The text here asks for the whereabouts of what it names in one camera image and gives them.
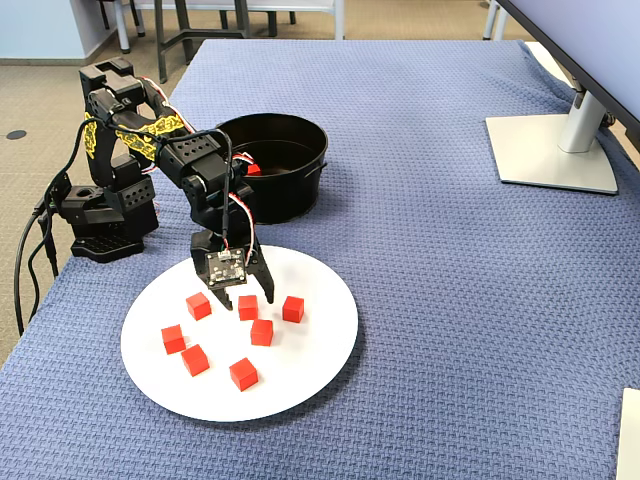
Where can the grey computer monitor screen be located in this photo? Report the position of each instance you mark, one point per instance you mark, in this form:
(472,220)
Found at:
(590,40)

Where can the white flat board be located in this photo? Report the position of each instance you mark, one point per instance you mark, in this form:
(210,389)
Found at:
(631,440)

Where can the red cube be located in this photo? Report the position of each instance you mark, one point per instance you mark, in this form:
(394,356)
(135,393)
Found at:
(199,306)
(293,309)
(195,360)
(244,374)
(248,309)
(174,339)
(255,170)
(262,332)

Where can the black wrist camera board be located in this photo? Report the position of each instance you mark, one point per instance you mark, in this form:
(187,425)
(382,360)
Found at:
(226,270)

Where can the black metal bucket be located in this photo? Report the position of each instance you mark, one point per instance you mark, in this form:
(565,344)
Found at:
(290,195)

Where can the white metal table leg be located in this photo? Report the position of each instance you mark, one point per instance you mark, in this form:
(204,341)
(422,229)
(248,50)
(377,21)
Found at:
(122,22)
(339,20)

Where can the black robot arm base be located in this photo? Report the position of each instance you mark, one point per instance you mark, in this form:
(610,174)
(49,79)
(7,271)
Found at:
(92,212)

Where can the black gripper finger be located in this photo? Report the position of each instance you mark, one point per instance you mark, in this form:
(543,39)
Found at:
(226,297)
(262,275)

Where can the black round floor cap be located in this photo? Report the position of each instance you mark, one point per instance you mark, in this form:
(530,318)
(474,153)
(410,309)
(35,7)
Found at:
(16,135)

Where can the silver monitor stand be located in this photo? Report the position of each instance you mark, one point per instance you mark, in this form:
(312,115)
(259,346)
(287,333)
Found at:
(545,155)

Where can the white metal desk leg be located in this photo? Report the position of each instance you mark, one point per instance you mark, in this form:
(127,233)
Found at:
(500,20)

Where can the blue woven table cloth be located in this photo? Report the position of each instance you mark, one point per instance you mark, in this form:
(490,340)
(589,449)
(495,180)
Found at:
(425,300)

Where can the white round plate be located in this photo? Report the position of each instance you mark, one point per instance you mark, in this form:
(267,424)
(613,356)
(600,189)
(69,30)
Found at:
(310,350)

